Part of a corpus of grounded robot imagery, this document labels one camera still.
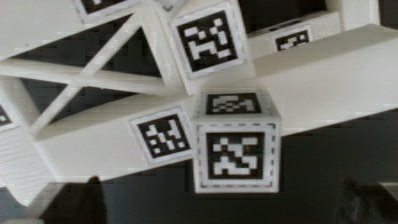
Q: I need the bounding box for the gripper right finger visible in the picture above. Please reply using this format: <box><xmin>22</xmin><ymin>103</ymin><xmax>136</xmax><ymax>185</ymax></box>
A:
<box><xmin>331</xmin><ymin>178</ymin><xmax>398</xmax><ymax>224</ymax></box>

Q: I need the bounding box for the white chair leg with tag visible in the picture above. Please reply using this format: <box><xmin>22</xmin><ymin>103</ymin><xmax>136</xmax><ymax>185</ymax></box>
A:
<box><xmin>246</xmin><ymin>12</ymin><xmax>340</xmax><ymax>58</ymax></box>

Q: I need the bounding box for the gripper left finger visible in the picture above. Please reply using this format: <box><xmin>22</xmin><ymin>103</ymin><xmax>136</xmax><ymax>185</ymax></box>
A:
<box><xmin>22</xmin><ymin>176</ymin><xmax>108</xmax><ymax>224</ymax></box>

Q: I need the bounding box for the white chair seat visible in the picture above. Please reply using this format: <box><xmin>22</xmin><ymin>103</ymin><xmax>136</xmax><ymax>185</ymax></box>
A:
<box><xmin>152</xmin><ymin>0</ymin><xmax>255</xmax><ymax>95</ymax></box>

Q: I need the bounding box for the white chair back frame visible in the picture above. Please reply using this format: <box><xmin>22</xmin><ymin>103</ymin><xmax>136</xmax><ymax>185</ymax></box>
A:
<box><xmin>0</xmin><ymin>0</ymin><xmax>398</xmax><ymax>203</ymax></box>

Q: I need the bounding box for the white chair leg cube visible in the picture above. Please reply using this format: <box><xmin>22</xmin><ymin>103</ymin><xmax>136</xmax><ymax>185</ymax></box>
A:
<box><xmin>193</xmin><ymin>88</ymin><xmax>280</xmax><ymax>193</ymax></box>

